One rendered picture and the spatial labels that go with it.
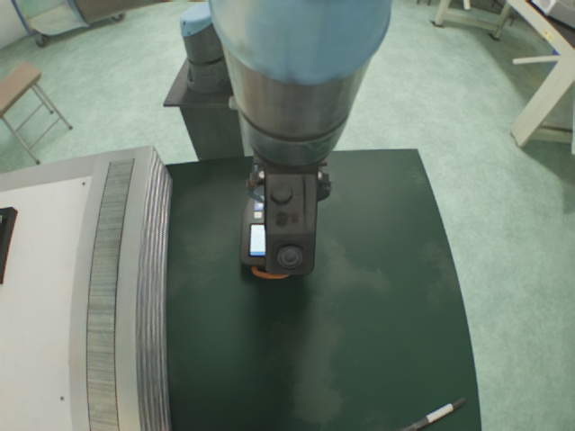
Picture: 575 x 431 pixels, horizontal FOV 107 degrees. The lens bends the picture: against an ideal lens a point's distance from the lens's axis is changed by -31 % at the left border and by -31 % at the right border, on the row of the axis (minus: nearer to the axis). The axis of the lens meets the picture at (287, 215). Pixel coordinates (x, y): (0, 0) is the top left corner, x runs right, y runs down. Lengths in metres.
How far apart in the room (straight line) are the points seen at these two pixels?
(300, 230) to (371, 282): 0.21
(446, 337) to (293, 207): 0.32
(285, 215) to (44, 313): 0.32
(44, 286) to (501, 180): 1.90
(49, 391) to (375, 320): 0.43
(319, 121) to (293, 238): 0.13
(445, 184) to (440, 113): 0.52
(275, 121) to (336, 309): 0.31
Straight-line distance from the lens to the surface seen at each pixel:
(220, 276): 0.44
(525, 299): 1.65
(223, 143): 1.02
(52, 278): 0.43
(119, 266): 0.37
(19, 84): 1.92
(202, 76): 0.87
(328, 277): 0.44
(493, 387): 1.50
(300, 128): 0.16
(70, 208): 0.46
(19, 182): 0.57
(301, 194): 0.25
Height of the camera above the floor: 1.17
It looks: 64 degrees down
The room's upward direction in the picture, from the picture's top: 2 degrees clockwise
